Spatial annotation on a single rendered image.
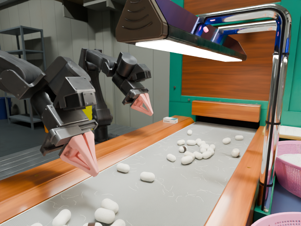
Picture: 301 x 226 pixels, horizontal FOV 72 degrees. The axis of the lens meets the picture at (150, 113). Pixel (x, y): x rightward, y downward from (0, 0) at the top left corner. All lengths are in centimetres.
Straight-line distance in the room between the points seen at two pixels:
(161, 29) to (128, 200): 33
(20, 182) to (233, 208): 43
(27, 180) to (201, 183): 39
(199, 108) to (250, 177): 56
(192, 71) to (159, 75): 164
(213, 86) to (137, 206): 77
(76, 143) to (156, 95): 241
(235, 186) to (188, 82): 73
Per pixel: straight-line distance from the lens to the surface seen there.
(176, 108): 115
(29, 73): 48
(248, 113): 98
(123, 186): 51
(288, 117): 103
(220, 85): 106
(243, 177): 53
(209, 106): 101
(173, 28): 30
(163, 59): 270
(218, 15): 48
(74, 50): 384
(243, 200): 45
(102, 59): 86
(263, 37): 104
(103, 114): 96
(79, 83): 39
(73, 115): 43
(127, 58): 74
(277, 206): 64
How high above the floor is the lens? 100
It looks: 11 degrees down
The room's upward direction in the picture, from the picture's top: straight up
